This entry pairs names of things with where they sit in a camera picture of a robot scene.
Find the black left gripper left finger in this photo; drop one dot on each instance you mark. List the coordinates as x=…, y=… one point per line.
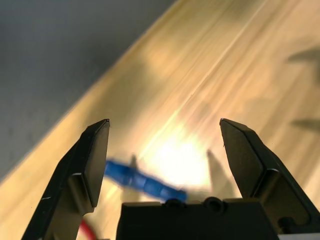
x=75, y=175

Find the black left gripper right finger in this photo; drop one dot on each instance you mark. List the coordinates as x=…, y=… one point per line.
x=257, y=165

